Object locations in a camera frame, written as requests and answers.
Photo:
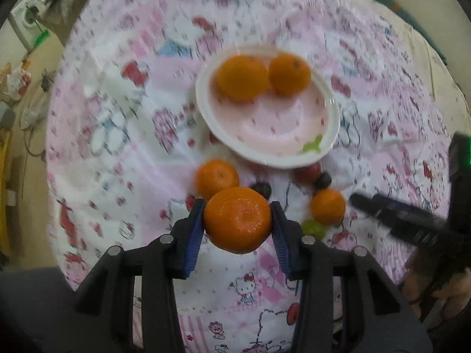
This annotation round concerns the dark purple grape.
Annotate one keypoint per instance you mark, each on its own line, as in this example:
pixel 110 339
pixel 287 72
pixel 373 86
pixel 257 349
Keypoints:
pixel 262 189
pixel 323 180

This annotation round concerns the pink white plate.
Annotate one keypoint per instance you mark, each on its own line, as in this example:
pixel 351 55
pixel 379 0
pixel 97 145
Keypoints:
pixel 279 125

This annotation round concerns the red cherry tomato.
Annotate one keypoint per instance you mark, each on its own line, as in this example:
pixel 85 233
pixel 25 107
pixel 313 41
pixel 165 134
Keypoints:
pixel 307 172

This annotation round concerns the small orange mandarin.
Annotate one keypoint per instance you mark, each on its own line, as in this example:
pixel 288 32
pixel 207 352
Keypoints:
pixel 328 206
pixel 217 178

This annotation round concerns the plastic bags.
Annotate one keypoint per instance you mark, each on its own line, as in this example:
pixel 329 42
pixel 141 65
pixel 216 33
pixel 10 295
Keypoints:
pixel 14 81

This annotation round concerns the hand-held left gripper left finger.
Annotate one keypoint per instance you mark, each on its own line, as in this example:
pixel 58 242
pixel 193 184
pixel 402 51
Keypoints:
pixel 194 239

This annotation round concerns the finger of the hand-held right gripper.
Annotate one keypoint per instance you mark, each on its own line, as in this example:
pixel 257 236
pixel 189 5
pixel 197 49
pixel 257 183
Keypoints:
pixel 382 207
pixel 419 233

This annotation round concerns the pink cartoon printed blanket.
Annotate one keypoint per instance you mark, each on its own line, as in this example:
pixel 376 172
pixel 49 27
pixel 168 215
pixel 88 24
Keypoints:
pixel 128 154

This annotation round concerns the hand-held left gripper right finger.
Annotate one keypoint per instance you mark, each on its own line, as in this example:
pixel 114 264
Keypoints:
pixel 281 242

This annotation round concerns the green lime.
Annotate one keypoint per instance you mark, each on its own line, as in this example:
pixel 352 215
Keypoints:
pixel 314 228

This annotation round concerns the person's right hand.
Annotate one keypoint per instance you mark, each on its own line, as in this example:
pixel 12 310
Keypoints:
pixel 417 275

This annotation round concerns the white washing machine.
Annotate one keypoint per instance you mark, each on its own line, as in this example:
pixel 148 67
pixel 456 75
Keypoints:
pixel 25 16

